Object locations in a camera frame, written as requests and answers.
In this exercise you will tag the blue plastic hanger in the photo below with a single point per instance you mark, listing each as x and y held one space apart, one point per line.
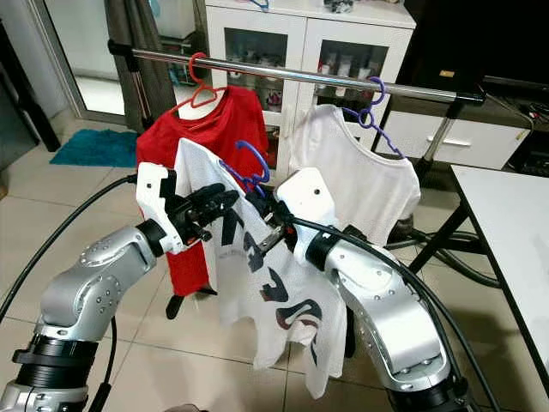
265 167

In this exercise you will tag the white printed mesh jersey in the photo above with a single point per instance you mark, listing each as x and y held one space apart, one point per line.
249 292

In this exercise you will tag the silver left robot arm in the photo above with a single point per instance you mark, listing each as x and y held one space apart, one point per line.
94 283

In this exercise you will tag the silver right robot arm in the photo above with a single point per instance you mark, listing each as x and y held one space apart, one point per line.
386 318

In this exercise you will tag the red plastic hanger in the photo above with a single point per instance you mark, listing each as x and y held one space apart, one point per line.
200 86

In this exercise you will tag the purple plastic hanger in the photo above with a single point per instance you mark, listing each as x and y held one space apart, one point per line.
369 116

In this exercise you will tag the red T-shirt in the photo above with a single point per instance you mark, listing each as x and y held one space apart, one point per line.
223 129

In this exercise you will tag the white T-shirt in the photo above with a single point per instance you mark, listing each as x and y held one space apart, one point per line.
360 172

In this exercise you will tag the teal floor mat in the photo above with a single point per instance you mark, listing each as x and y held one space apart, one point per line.
93 148

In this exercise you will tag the white glass door cabinet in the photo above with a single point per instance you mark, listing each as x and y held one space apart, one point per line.
304 30

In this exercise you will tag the grey curtain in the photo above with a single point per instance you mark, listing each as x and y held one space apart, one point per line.
137 26

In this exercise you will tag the white framed glass door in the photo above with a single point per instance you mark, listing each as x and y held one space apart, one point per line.
77 43

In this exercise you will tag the black desk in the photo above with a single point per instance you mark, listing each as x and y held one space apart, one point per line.
21 77

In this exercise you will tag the large white table black legs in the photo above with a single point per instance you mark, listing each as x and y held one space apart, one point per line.
506 232

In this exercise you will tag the black television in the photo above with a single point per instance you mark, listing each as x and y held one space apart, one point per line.
472 39

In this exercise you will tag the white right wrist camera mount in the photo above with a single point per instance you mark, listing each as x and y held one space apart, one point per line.
304 197

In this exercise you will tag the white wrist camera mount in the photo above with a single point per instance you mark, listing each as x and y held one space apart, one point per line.
153 193
304 197

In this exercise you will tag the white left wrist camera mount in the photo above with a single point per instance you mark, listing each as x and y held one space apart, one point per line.
153 193

